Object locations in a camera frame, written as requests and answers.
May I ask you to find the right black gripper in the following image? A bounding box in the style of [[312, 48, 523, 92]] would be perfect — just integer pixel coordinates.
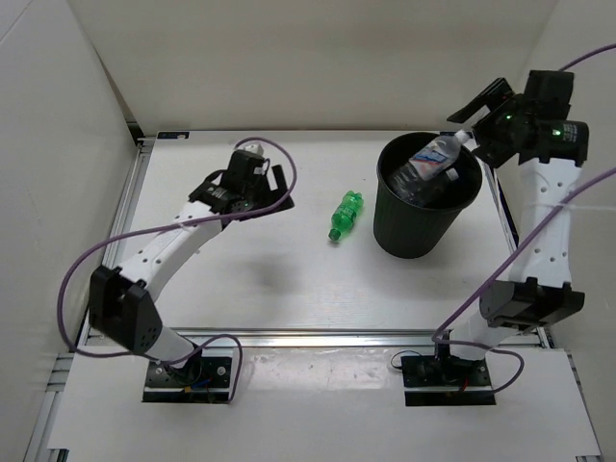
[[449, 78, 532, 169]]

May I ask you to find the green plastic bottle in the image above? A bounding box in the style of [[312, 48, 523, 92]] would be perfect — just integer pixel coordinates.
[[328, 191, 364, 243]]

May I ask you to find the red label clear bottle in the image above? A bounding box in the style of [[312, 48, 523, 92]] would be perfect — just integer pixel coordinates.
[[397, 130, 471, 182]]

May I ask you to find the clear plastic bottle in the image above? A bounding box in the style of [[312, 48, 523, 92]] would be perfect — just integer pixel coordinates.
[[389, 167, 459, 207]]

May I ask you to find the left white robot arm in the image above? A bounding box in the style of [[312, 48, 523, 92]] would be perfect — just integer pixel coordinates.
[[88, 150, 294, 385]]

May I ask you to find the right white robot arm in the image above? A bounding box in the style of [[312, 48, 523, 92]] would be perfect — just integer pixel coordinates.
[[432, 70, 589, 385]]

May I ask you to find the black plastic bin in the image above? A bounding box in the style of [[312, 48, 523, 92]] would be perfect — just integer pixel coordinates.
[[372, 132, 482, 259]]

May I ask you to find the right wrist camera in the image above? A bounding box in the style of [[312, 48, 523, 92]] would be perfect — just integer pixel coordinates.
[[524, 70, 575, 120]]

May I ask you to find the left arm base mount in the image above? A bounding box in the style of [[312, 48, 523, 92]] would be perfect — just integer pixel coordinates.
[[141, 350, 234, 404]]

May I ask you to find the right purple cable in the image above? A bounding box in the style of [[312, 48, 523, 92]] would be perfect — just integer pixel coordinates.
[[431, 42, 616, 394]]

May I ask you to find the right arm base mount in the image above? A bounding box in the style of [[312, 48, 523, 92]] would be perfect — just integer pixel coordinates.
[[390, 348, 496, 407]]

